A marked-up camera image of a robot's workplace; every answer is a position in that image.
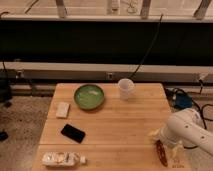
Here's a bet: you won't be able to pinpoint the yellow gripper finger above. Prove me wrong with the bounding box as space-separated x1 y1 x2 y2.
171 141 183 158
148 129 161 141

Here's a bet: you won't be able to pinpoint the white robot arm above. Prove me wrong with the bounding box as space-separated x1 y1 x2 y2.
148 108 213 157

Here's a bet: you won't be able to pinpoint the blue power box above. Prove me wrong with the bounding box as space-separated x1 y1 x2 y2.
174 94 192 109

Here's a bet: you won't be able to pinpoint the translucent plastic cup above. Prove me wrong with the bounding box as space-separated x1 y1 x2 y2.
118 78 135 100

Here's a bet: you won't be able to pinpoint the green bowl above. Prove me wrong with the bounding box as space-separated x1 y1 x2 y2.
74 84 105 110

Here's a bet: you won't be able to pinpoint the black smartphone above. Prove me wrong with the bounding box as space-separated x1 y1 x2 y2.
61 124 85 143

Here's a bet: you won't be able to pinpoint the white sponge block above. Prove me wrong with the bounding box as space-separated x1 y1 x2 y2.
56 102 70 118

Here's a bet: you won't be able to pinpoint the clear plastic bottle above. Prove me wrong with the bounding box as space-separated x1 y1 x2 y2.
42 152 86 167

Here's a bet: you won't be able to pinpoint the black chair base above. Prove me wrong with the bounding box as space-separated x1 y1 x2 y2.
0 79 12 141

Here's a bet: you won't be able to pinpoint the black floor cables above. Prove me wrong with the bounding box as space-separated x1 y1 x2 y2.
164 87 213 150

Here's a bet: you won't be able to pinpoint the black hanging cable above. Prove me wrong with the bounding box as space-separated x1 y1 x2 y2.
129 13 165 81

